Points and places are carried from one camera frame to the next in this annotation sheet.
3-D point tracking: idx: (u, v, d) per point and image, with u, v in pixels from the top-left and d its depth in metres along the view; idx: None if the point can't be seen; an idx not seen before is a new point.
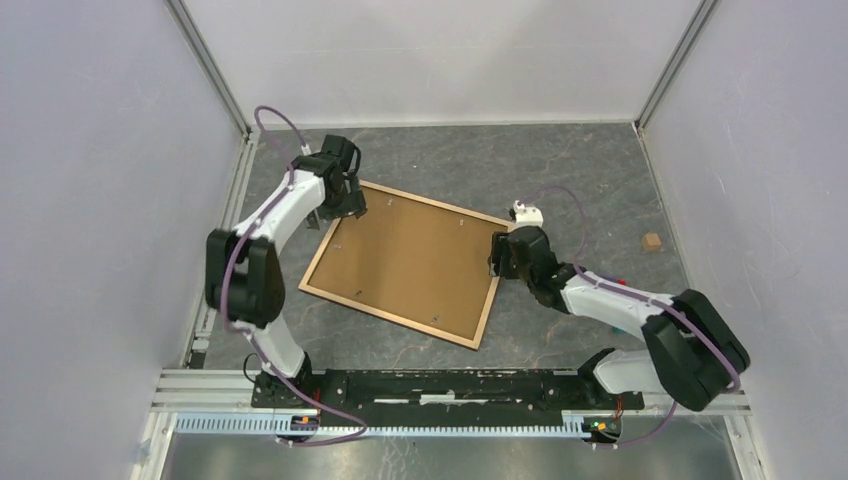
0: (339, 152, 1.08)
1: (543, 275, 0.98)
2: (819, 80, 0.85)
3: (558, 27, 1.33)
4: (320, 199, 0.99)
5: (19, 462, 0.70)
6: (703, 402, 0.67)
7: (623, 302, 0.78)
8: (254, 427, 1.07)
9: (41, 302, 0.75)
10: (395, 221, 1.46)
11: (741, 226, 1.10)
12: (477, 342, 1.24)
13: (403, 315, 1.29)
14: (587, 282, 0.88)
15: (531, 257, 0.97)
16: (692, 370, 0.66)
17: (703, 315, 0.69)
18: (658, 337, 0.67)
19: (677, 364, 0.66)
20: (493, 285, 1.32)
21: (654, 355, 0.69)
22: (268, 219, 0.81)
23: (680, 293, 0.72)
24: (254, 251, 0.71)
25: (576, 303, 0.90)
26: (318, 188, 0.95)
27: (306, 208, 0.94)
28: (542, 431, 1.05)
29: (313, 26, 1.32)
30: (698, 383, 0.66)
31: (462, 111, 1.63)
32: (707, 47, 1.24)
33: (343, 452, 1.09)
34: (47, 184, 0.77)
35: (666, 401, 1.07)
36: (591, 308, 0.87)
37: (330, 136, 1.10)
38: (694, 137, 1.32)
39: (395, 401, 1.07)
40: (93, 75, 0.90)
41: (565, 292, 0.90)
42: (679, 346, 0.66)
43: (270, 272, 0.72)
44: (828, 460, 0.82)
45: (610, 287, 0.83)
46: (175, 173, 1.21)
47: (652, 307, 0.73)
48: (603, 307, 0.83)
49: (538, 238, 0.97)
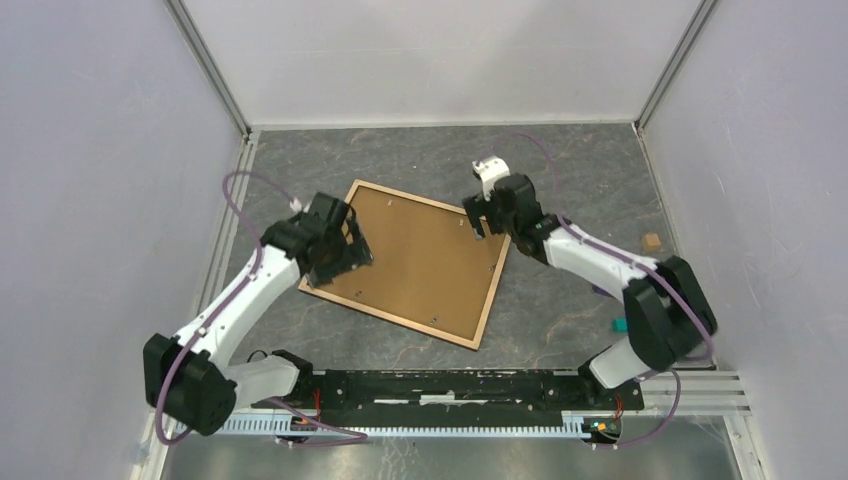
0: (330, 217, 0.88)
1: (527, 225, 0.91)
2: (819, 81, 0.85)
3: (558, 28, 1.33)
4: (297, 276, 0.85)
5: (20, 461, 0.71)
6: (668, 364, 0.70)
7: (606, 261, 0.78)
8: (255, 427, 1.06)
9: (40, 302, 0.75)
10: (395, 221, 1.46)
11: (740, 226, 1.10)
12: (477, 342, 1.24)
13: (402, 315, 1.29)
14: (571, 237, 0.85)
15: (518, 207, 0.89)
16: (664, 332, 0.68)
17: (682, 280, 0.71)
18: (638, 299, 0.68)
19: (652, 325, 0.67)
20: (493, 285, 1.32)
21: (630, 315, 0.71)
22: (215, 326, 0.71)
23: (664, 259, 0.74)
24: (190, 371, 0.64)
25: (556, 256, 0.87)
26: (290, 269, 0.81)
27: (277, 292, 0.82)
28: (541, 431, 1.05)
29: (313, 27, 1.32)
30: (667, 344, 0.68)
31: (461, 111, 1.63)
32: (706, 47, 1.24)
33: (344, 452, 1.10)
34: (48, 184, 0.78)
35: (667, 401, 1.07)
36: (571, 263, 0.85)
37: (322, 195, 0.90)
38: (694, 138, 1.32)
39: (395, 401, 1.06)
40: (94, 75, 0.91)
41: (549, 244, 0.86)
42: (657, 309, 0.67)
43: (212, 387, 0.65)
44: (828, 461, 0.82)
45: (596, 245, 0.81)
46: (175, 173, 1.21)
47: (636, 269, 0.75)
48: (586, 265, 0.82)
49: (524, 186, 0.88)
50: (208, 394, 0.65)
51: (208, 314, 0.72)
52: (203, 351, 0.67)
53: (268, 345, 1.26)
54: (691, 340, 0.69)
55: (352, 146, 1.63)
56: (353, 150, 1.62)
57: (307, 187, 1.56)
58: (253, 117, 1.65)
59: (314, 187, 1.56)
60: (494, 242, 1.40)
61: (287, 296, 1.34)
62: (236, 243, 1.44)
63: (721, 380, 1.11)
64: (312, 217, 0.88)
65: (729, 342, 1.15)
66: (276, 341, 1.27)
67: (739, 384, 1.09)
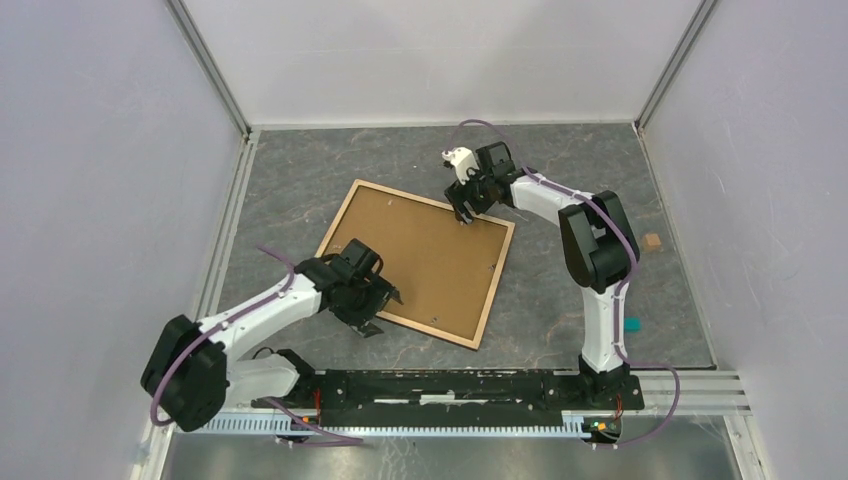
0: (357, 263, 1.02)
1: (499, 174, 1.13)
2: (819, 80, 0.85)
3: (559, 28, 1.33)
4: (312, 311, 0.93)
5: (20, 461, 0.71)
6: (595, 282, 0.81)
7: (554, 197, 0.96)
8: (254, 427, 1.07)
9: (40, 303, 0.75)
10: (395, 221, 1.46)
11: (740, 226, 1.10)
12: (477, 342, 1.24)
13: (402, 314, 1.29)
14: (531, 181, 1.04)
15: (491, 161, 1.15)
16: (592, 251, 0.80)
17: (611, 209, 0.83)
18: (569, 219, 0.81)
19: (579, 242, 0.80)
20: (493, 286, 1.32)
21: (565, 237, 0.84)
22: (238, 324, 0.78)
23: (598, 193, 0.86)
24: (200, 358, 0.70)
25: (520, 198, 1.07)
26: (311, 301, 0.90)
27: (294, 316, 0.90)
28: (541, 431, 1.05)
29: (313, 26, 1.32)
30: (592, 262, 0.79)
31: (462, 111, 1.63)
32: (706, 47, 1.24)
33: (343, 452, 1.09)
34: (47, 183, 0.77)
35: (665, 401, 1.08)
36: (530, 203, 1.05)
37: (356, 244, 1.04)
38: (694, 138, 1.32)
39: (395, 401, 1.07)
40: (93, 75, 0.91)
41: (514, 187, 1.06)
42: (584, 230, 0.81)
43: (207, 383, 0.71)
44: (829, 461, 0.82)
45: (549, 184, 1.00)
46: (175, 173, 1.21)
47: (574, 200, 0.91)
48: (540, 200, 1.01)
49: (498, 146, 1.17)
50: (202, 387, 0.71)
51: (234, 312, 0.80)
52: (220, 342, 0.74)
53: (268, 345, 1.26)
54: (616, 263, 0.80)
55: (352, 146, 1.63)
56: (353, 150, 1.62)
57: (307, 187, 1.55)
58: (253, 116, 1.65)
59: (313, 187, 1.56)
60: (494, 243, 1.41)
61: None
62: (236, 242, 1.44)
63: (721, 381, 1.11)
64: (343, 260, 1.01)
65: (730, 342, 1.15)
66: (276, 340, 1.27)
67: (739, 384, 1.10)
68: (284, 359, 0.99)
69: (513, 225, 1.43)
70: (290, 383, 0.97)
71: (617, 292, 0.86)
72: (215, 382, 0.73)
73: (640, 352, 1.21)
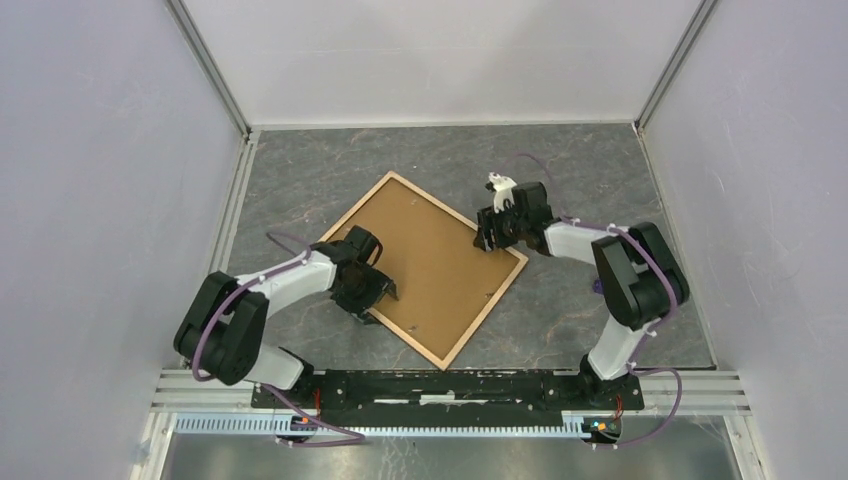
0: (361, 246, 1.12)
1: (535, 221, 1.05)
2: (819, 80, 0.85)
3: (559, 28, 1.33)
4: (326, 285, 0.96)
5: (20, 460, 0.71)
6: (638, 322, 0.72)
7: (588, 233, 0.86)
8: (255, 427, 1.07)
9: (40, 302, 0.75)
10: (402, 219, 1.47)
11: (740, 226, 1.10)
12: (446, 365, 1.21)
13: (388, 314, 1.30)
14: (566, 224, 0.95)
15: (529, 205, 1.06)
16: (632, 284, 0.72)
17: (650, 240, 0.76)
18: (603, 251, 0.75)
19: (617, 276, 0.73)
20: (481, 315, 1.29)
21: (601, 271, 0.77)
22: (272, 280, 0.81)
23: (636, 223, 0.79)
24: (244, 305, 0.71)
25: (555, 243, 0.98)
26: (329, 272, 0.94)
27: (312, 285, 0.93)
28: (542, 432, 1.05)
29: (313, 27, 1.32)
30: (634, 299, 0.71)
31: (462, 111, 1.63)
32: (707, 48, 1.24)
33: (344, 452, 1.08)
34: (47, 183, 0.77)
35: (667, 401, 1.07)
36: (564, 245, 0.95)
37: (356, 230, 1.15)
38: (694, 138, 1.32)
39: (395, 401, 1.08)
40: (94, 76, 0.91)
41: (549, 233, 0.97)
42: (621, 261, 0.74)
43: (251, 331, 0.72)
44: (829, 461, 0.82)
45: (585, 224, 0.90)
46: (175, 173, 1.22)
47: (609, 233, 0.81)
48: (575, 243, 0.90)
49: (535, 189, 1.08)
50: (243, 338, 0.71)
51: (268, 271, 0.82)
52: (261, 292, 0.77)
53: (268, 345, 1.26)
54: (661, 300, 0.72)
55: (352, 146, 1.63)
56: (353, 150, 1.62)
57: (307, 187, 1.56)
58: (253, 116, 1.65)
59: (313, 187, 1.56)
60: (501, 271, 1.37)
61: None
62: (236, 243, 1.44)
63: (721, 380, 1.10)
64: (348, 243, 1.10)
65: (730, 343, 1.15)
66: (276, 340, 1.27)
67: (739, 384, 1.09)
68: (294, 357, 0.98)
69: (526, 260, 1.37)
70: (294, 378, 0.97)
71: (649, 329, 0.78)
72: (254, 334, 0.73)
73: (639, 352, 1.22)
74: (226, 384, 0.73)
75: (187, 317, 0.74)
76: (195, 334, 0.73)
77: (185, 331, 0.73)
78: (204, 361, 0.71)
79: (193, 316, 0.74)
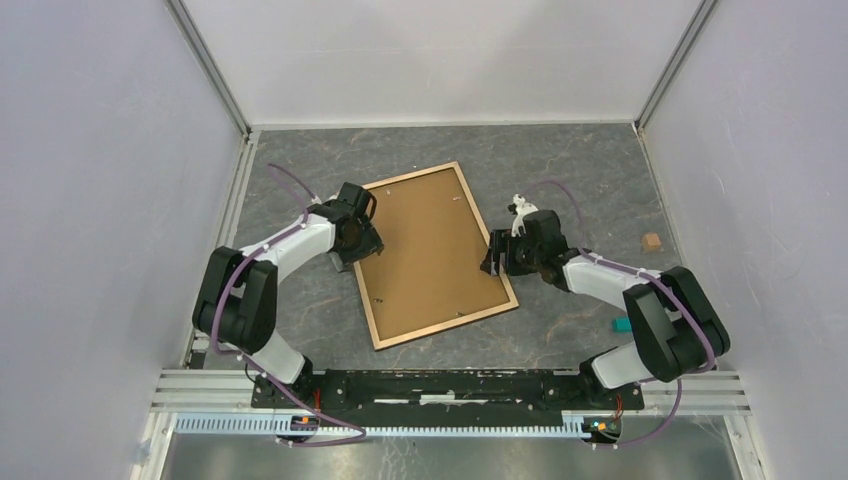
0: (355, 202, 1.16)
1: (549, 253, 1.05)
2: (819, 80, 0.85)
3: (559, 28, 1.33)
4: (327, 244, 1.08)
5: (19, 461, 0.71)
6: (674, 376, 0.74)
7: (616, 275, 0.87)
8: (255, 427, 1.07)
9: (40, 303, 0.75)
10: (417, 203, 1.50)
11: (740, 226, 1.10)
12: (379, 346, 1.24)
13: (367, 281, 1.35)
14: (588, 261, 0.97)
15: (543, 236, 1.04)
16: (668, 339, 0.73)
17: (685, 289, 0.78)
18: (638, 305, 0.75)
19: (653, 332, 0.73)
20: (438, 325, 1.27)
21: (634, 322, 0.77)
22: (276, 247, 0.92)
23: (668, 270, 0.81)
24: (256, 273, 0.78)
25: (574, 279, 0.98)
26: (328, 232, 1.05)
27: (314, 247, 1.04)
28: (541, 431, 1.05)
29: (313, 26, 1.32)
30: (671, 355, 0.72)
31: (462, 111, 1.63)
32: (707, 48, 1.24)
33: (344, 452, 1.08)
34: (47, 183, 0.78)
35: (667, 401, 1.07)
36: (586, 284, 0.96)
37: (349, 186, 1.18)
38: (694, 138, 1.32)
39: (395, 401, 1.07)
40: (93, 75, 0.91)
41: (568, 269, 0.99)
42: (657, 315, 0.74)
43: (265, 297, 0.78)
44: (829, 461, 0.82)
45: (608, 264, 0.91)
46: (176, 173, 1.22)
47: (640, 278, 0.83)
48: (598, 281, 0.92)
49: (550, 219, 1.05)
50: (260, 303, 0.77)
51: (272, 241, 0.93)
52: (267, 261, 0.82)
53: None
54: (696, 354, 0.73)
55: (352, 146, 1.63)
56: (353, 150, 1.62)
57: (307, 187, 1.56)
58: (253, 116, 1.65)
59: (313, 187, 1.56)
60: (485, 298, 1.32)
61: (287, 297, 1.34)
62: (236, 243, 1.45)
63: (722, 381, 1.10)
64: (342, 202, 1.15)
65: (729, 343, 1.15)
66: None
67: (739, 384, 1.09)
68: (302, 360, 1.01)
69: (513, 303, 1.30)
70: (296, 375, 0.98)
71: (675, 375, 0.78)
72: (269, 300, 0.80)
73: None
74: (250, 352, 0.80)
75: (201, 293, 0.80)
76: (211, 308, 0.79)
77: (202, 307, 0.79)
78: (225, 333, 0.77)
79: (206, 292, 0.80)
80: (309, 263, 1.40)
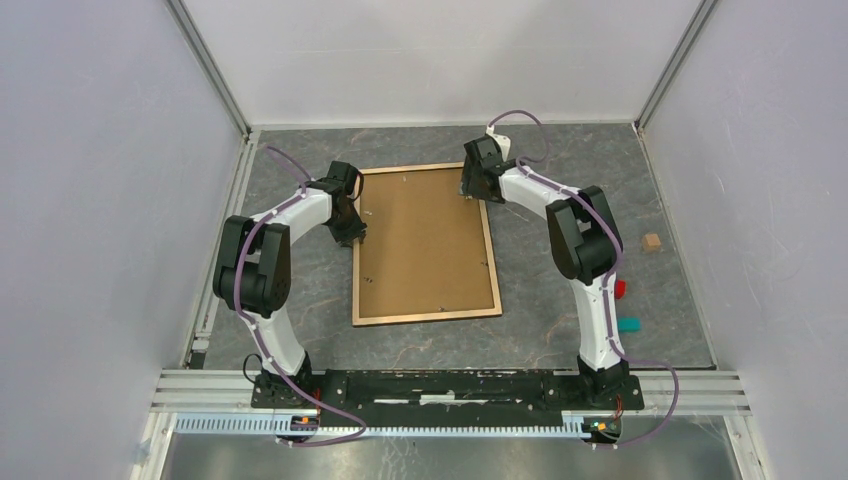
0: (344, 178, 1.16)
1: (487, 165, 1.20)
2: (819, 78, 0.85)
3: (558, 27, 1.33)
4: (327, 215, 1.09)
5: (18, 459, 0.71)
6: (581, 274, 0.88)
7: (542, 190, 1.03)
8: (255, 427, 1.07)
9: (41, 304, 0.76)
10: (427, 195, 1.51)
11: (740, 226, 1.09)
12: (357, 322, 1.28)
13: (363, 258, 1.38)
14: (520, 174, 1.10)
15: (480, 153, 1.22)
16: (578, 244, 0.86)
17: (599, 204, 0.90)
18: (555, 215, 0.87)
19: (564, 236, 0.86)
20: (420, 317, 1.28)
21: (553, 230, 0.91)
22: (284, 214, 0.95)
23: (586, 188, 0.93)
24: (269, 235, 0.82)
25: (507, 189, 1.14)
26: (326, 203, 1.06)
27: (315, 216, 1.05)
28: (541, 431, 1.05)
29: (313, 26, 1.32)
30: (576, 255, 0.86)
31: (462, 111, 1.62)
32: (707, 46, 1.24)
33: (344, 452, 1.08)
34: (47, 184, 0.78)
35: (665, 401, 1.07)
36: (518, 194, 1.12)
37: (336, 162, 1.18)
38: (694, 137, 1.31)
39: (395, 401, 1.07)
40: (94, 76, 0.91)
41: (502, 179, 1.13)
42: (570, 224, 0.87)
43: (281, 256, 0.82)
44: (829, 460, 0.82)
45: (538, 179, 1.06)
46: (176, 172, 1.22)
47: (562, 194, 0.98)
48: (528, 193, 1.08)
49: (486, 139, 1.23)
50: (279, 260, 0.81)
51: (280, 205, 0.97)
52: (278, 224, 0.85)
53: None
54: (600, 255, 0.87)
55: (352, 146, 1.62)
56: (353, 150, 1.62)
57: None
58: (253, 116, 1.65)
59: None
60: (475, 299, 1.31)
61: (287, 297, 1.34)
62: None
63: (721, 381, 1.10)
64: (331, 178, 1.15)
65: (730, 342, 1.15)
66: None
67: (739, 384, 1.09)
68: (302, 350, 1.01)
69: (500, 304, 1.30)
70: (299, 365, 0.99)
71: (604, 283, 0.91)
72: (283, 256, 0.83)
73: (640, 352, 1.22)
74: (269, 310, 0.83)
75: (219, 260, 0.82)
76: (230, 273, 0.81)
77: (221, 273, 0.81)
78: (246, 294, 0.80)
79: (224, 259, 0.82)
80: (309, 263, 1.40)
